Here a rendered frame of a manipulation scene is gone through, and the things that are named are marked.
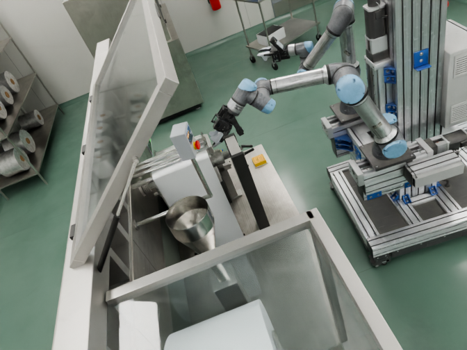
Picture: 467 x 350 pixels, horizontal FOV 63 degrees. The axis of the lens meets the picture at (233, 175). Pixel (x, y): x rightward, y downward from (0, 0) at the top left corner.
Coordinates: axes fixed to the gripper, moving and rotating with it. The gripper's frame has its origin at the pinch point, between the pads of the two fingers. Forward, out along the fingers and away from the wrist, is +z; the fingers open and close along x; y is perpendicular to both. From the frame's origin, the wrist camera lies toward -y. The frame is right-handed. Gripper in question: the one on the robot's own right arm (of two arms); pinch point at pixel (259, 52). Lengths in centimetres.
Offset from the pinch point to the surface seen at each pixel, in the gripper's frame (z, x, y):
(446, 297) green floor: -108, -113, 110
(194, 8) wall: 196, 300, 100
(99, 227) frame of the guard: -20, -180, -76
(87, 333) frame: -25, -202, -70
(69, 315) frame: -18, -199, -69
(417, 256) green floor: -93, -85, 113
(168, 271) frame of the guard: -33, -183, -62
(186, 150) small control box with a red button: -24, -143, -61
